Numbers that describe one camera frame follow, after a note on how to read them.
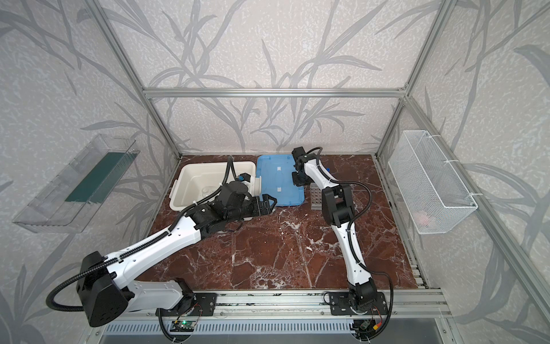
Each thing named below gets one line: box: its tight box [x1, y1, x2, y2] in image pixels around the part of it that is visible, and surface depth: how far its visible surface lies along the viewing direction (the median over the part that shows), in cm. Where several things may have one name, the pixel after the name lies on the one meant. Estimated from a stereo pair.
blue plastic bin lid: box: [256, 154, 306, 207], surface depth 111 cm
